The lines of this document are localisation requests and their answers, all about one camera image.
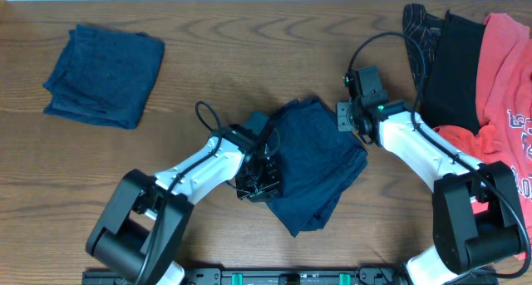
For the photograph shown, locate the dark blue shorts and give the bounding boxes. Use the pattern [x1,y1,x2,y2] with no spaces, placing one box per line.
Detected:
[43,25,165,130]
[268,97,367,237]

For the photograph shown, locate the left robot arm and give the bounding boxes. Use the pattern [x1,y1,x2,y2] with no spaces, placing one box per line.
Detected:
[86,112,282,284]

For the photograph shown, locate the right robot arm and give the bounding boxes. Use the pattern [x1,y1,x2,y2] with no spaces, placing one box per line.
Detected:
[337,66,531,284]

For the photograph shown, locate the black orange patterned garment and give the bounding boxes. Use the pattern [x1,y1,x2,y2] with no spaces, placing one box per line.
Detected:
[402,3,444,87]

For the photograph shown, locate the red printed t-shirt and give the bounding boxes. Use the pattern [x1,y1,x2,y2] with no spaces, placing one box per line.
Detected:
[435,13,531,233]

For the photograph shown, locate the folded dark blue shorts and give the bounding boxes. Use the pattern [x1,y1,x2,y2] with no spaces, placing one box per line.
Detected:
[43,25,165,130]

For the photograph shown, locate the right black cable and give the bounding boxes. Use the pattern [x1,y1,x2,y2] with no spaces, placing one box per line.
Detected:
[347,31,532,280]

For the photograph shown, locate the black cable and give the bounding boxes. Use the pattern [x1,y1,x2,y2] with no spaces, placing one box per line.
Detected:
[132,100,224,285]
[347,31,532,280]

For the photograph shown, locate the left black cable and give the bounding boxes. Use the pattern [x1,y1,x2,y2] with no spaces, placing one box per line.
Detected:
[132,100,224,285]

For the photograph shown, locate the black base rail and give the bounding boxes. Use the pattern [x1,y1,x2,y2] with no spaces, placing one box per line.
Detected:
[81,267,499,285]

